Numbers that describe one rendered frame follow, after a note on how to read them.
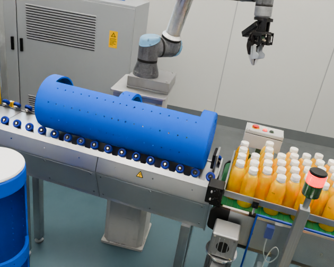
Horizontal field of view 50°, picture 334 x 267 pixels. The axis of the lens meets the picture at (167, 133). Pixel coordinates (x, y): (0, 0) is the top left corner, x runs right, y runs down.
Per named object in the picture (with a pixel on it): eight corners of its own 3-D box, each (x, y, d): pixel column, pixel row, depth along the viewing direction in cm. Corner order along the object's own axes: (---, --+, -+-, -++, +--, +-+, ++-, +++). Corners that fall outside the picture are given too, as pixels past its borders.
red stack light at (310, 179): (305, 176, 133) (308, 167, 131) (323, 180, 131) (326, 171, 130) (305, 185, 127) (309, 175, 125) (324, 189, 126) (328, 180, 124)
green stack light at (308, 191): (300, 187, 135) (304, 176, 133) (318, 192, 134) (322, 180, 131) (301, 196, 129) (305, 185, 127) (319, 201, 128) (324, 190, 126)
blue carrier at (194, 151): (62, 119, 209) (66, 70, 200) (209, 158, 192) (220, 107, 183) (32, 132, 183) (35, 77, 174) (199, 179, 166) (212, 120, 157)
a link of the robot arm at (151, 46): (133, 55, 209) (135, 32, 204) (152, 55, 217) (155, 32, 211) (144, 61, 201) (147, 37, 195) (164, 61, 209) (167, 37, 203)
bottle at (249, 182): (252, 202, 167) (261, 170, 160) (249, 210, 161) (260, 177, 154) (237, 197, 169) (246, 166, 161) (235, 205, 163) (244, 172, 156)
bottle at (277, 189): (267, 204, 167) (278, 172, 160) (280, 212, 163) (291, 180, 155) (260, 210, 163) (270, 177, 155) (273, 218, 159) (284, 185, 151)
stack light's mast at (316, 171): (296, 200, 137) (309, 165, 130) (313, 205, 136) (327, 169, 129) (296, 210, 132) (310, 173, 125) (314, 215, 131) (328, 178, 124)
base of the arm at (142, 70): (134, 69, 220) (137, 53, 216) (159, 73, 220) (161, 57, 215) (130, 76, 207) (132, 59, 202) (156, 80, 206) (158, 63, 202)
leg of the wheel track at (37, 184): (37, 236, 251) (36, 159, 224) (45, 239, 250) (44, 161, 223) (33, 241, 246) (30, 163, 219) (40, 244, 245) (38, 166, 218)
